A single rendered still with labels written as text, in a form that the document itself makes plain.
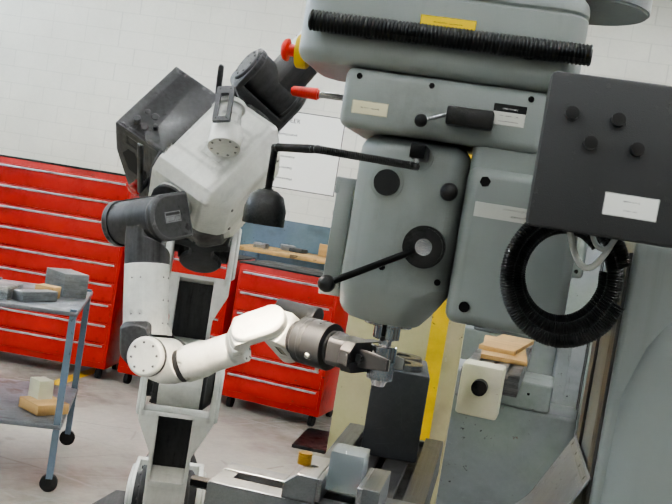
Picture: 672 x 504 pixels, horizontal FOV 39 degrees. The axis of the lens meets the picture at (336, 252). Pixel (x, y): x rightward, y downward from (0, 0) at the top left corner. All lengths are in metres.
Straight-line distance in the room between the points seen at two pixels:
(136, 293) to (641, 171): 1.02
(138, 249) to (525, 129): 0.80
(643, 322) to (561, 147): 0.35
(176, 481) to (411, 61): 1.33
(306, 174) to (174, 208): 9.01
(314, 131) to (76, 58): 3.04
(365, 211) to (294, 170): 9.37
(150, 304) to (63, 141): 10.07
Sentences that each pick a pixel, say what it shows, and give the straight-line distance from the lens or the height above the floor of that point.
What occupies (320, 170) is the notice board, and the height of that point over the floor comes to 1.83.
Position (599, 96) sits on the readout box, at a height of 1.70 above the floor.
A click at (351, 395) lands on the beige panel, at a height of 0.82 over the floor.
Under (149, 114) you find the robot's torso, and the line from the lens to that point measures 2.06.
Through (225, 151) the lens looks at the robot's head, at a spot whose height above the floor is 1.57.
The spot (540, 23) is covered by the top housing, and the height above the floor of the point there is 1.83.
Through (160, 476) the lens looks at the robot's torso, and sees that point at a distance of 2.50.
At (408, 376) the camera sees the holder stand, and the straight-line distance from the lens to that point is 2.03.
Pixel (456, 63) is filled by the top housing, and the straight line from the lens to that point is 1.57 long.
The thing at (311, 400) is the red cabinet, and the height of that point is 0.19.
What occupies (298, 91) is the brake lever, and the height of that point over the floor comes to 1.70.
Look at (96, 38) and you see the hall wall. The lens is 11.92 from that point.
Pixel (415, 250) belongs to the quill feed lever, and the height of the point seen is 1.45.
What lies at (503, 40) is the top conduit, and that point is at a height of 1.79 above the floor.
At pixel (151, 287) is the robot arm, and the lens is 1.91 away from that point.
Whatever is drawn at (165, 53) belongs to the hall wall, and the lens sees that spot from 11.56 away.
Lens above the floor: 1.51
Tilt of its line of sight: 3 degrees down
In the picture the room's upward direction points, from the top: 9 degrees clockwise
